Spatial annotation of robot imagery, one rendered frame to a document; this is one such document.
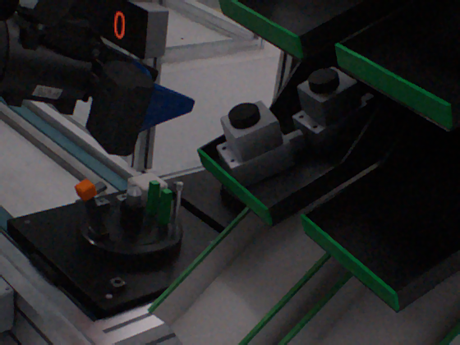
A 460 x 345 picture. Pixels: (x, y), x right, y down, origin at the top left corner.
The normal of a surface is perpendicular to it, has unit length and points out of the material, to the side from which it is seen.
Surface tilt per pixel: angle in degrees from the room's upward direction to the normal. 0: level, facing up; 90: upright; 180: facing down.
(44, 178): 0
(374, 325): 45
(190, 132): 0
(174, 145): 0
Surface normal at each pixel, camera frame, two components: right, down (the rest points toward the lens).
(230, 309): -0.49, -0.51
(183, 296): 0.53, 0.47
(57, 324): 0.15, -0.87
